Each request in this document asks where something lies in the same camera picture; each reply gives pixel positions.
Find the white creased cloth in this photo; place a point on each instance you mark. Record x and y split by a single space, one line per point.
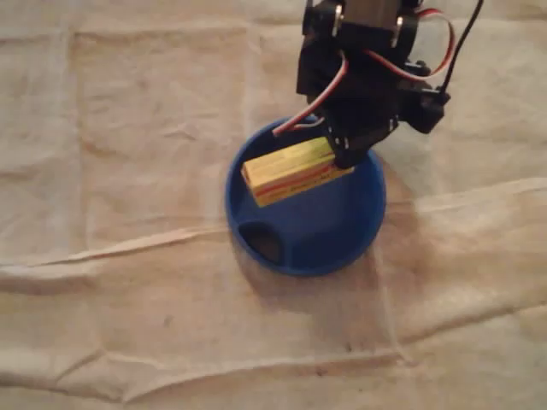
149 213

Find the yellow rectangular packet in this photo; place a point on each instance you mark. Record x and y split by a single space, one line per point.
290 173

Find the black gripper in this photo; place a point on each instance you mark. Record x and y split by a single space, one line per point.
356 138

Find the blue round plastic bowl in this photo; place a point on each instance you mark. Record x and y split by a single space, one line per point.
325 230

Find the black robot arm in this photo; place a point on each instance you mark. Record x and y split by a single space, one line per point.
342 38

